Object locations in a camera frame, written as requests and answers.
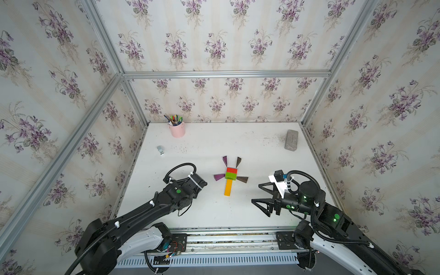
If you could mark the pink pen cup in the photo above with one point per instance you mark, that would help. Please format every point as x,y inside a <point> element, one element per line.
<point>177,131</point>

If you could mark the small grey white object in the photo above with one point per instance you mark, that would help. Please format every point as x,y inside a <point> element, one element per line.
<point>161,150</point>

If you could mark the white slotted cable duct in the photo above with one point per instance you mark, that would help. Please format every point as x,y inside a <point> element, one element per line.
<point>224,260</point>

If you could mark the yellow rectangular block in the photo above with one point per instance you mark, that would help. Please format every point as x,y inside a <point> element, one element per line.
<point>228,187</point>

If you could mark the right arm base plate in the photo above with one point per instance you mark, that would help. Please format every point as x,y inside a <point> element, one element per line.
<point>289,240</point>

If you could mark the brown triangle block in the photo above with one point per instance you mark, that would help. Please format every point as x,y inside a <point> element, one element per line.
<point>238,161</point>
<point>243,179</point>

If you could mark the red rectangular block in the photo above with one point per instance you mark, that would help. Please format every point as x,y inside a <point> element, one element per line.
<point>231,170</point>

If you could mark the colourful pens bundle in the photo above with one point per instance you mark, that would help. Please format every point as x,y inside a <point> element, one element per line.
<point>175,120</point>

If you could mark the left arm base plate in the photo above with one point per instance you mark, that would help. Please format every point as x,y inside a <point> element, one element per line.
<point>176,244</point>

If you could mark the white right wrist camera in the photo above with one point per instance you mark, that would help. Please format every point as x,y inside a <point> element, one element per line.
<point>279,179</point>

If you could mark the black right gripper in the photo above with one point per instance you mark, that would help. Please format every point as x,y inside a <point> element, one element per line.
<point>278,201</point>

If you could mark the aluminium mounting rail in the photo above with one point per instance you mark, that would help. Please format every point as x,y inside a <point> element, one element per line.
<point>198,242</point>

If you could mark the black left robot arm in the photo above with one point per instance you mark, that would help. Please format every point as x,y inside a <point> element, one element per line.
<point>183,176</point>

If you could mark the green rectangular block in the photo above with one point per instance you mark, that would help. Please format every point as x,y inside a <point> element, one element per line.
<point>231,176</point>

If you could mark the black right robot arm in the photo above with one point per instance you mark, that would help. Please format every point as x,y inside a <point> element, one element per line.
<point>324,227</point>

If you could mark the grey rectangular stone block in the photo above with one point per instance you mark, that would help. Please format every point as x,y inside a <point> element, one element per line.
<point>291,140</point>

